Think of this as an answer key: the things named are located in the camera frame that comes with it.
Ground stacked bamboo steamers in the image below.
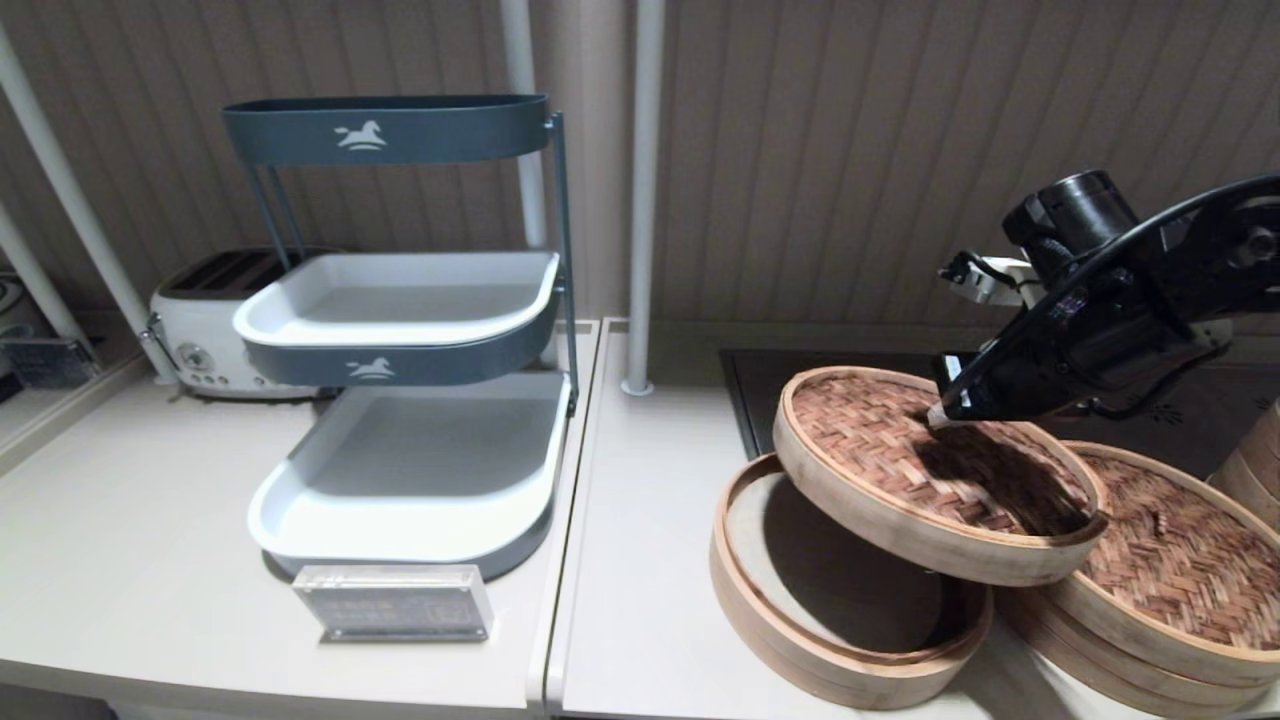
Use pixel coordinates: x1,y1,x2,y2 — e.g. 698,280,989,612
1205,400,1280,531

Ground teal metal rack frame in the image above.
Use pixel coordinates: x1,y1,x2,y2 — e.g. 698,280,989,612
245,112,581,419

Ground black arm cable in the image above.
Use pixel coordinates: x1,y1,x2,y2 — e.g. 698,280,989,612
960,175,1280,421

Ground white retro toaster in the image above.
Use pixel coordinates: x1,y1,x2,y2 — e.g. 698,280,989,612
148,248,341,403

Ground clear acrylic warning sign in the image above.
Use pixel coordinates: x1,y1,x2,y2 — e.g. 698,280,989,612
293,565,494,643

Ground woven bamboo steamer lid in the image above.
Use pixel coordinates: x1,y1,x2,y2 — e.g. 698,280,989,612
1040,440,1280,689
772,365,1111,588

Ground small acrylic sign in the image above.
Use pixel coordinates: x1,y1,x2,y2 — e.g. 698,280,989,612
0,338,101,391

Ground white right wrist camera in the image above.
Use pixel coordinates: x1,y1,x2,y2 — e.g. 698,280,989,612
940,250,1043,307

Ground white round steamer liner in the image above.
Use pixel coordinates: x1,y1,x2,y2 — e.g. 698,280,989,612
725,470,946,651

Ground black perforated steam panel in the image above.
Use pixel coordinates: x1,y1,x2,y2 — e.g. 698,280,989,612
720,348,1280,481

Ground white support pole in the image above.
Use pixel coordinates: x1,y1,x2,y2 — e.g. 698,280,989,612
620,0,666,398
0,20,179,386

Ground teal white rack tray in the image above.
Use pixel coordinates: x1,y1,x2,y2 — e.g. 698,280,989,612
222,95,551,167
232,250,561,389
247,372,573,581

